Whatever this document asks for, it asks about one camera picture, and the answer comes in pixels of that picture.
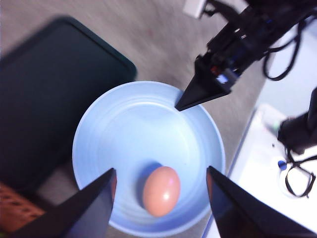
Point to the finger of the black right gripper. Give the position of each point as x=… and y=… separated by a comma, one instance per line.
x=203, y=86

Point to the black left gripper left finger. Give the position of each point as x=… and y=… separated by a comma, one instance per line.
x=84, y=215

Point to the black other-arm gripper body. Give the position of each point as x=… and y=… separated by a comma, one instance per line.
x=242, y=41

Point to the brown egg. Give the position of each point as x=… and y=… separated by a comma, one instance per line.
x=161, y=190

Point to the light blue plate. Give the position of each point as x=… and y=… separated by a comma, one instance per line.
x=160, y=155

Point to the black robot base joint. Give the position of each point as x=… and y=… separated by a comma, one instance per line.
x=300, y=133

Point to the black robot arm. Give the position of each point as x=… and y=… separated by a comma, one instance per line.
x=290, y=12

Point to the brown wicker basket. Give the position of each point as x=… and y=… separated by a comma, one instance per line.
x=15, y=209

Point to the white base platform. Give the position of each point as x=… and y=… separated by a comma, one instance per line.
x=269, y=169

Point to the black serving tray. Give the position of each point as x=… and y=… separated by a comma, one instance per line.
x=46, y=82

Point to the black cable loop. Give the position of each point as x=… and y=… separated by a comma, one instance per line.
x=280, y=47

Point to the white wall socket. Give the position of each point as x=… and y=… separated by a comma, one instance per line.
x=193, y=8

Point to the black strap on base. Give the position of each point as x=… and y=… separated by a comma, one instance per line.
x=298, y=164

